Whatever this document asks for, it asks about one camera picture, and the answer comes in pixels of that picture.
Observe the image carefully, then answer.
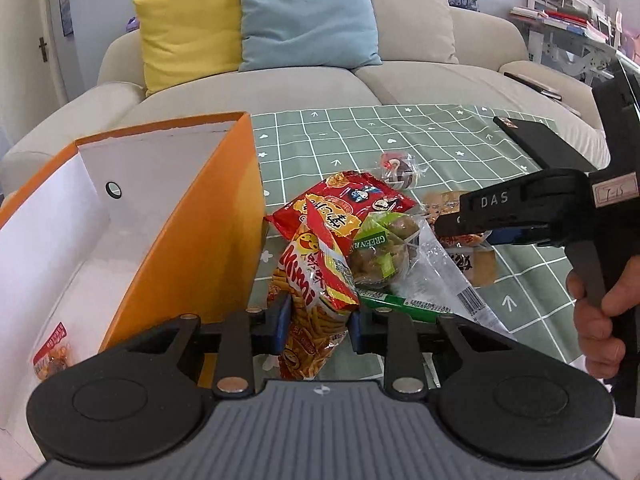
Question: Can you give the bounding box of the small clear snack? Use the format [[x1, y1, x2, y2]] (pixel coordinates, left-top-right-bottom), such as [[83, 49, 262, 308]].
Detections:
[[377, 152, 427, 191]]

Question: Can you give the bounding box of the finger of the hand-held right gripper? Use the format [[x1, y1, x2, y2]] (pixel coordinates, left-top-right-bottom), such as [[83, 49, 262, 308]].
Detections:
[[434, 219, 554, 248], [459, 170, 590, 233]]

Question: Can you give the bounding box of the cluttered white desk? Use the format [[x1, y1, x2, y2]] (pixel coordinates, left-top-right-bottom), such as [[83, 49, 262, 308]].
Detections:
[[510, 4, 640, 83]]

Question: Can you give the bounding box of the black notebook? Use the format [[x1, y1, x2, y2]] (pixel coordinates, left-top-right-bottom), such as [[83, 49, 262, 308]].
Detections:
[[492, 115, 592, 177]]

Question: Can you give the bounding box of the green grid tablecloth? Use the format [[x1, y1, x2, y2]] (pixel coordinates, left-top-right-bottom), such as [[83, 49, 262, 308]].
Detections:
[[247, 102, 612, 378]]

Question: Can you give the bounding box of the brown cookie packet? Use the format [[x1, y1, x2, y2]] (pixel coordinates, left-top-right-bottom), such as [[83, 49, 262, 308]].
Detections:
[[422, 190, 501, 289]]

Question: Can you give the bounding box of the orange cardboard box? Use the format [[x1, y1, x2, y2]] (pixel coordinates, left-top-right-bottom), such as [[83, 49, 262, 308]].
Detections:
[[0, 111, 271, 461]]

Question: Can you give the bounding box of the person's right hand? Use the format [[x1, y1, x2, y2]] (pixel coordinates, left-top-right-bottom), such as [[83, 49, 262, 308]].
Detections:
[[566, 259, 640, 387]]

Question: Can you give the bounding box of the orange snack stick packet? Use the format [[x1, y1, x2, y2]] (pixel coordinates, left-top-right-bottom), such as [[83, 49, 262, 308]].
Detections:
[[267, 200, 362, 382]]

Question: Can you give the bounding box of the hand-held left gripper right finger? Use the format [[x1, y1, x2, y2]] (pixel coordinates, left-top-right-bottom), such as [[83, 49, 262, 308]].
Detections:
[[350, 308, 531, 395]]

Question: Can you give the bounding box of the green-labelled clear snack bag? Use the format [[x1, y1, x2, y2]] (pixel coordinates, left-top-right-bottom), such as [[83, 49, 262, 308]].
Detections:
[[347, 210, 512, 334]]

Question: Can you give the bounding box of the beige sofa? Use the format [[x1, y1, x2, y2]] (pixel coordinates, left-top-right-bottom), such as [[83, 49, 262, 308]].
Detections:
[[0, 0, 617, 198]]

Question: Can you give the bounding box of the red cartoon snack packet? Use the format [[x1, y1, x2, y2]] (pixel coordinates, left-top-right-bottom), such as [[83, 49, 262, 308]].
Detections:
[[264, 171, 418, 252]]

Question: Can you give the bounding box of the small wall picture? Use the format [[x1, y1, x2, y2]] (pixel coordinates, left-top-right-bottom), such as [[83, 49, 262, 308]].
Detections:
[[59, 0, 76, 38]]

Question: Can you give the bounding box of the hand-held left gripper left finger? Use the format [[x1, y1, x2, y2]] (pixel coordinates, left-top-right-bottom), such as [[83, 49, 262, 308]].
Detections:
[[110, 292, 292, 399]]

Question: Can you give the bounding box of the beige cushion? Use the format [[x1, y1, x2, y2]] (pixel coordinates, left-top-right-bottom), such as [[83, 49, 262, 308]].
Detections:
[[340, 0, 460, 66]]

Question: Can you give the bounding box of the red-topped candy packet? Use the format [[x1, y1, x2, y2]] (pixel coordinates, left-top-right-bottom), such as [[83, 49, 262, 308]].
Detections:
[[32, 321, 77, 382]]

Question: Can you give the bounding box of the yellow pillow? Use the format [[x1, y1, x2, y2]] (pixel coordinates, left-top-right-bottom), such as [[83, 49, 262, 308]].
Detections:
[[132, 0, 246, 97]]

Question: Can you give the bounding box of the light blue pillow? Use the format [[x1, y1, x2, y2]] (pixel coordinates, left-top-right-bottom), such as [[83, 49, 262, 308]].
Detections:
[[237, 0, 384, 73]]

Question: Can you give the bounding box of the remote control on armrest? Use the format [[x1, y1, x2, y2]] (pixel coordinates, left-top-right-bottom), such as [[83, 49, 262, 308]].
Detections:
[[502, 71, 564, 104]]

